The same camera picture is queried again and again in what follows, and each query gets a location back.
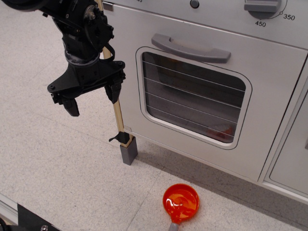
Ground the white toy oven door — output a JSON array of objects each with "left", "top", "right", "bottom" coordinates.
[{"left": 103, "top": 2, "right": 308, "bottom": 181}]

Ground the white cabinet drawer door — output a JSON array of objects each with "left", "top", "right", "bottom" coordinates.
[{"left": 265, "top": 82, "right": 308, "bottom": 197}]

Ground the white toy kitchen cabinet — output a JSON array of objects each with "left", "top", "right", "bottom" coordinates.
[{"left": 101, "top": 0, "right": 308, "bottom": 205}]

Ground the black tape strip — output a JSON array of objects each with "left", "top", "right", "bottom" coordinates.
[{"left": 109, "top": 131, "right": 130, "bottom": 144}]

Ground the grey temperature knob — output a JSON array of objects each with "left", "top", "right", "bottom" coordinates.
[{"left": 244, "top": 0, "right": 282, "bottom": 19}]

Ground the aluminium frame rail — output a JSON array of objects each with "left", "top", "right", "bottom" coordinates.
[{"left": 0, "top": 193, "right": 18, "bottom": 225}]

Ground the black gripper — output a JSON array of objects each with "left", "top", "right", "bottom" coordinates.
[{"left": 47, "top": 60, "right": 125, "bottom": 116}]

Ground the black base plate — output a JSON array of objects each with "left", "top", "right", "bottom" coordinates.
[{"left": 17, "top": 204, "right": 60, "bottom": 231}]

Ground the toy salmon sushi piece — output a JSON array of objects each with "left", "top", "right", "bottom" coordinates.
[{"left": 207, "top": 124, "right": 234, "bottom": 143}]

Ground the orange toy frying pan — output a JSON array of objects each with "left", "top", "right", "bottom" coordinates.
[{"left": 163, "top": 183, "right": 200, "bottom": 231}]

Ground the grey oven door handle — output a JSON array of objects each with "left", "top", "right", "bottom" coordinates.
[{"left": 151, "top": 34, "right": 231, "bottom": 64}]

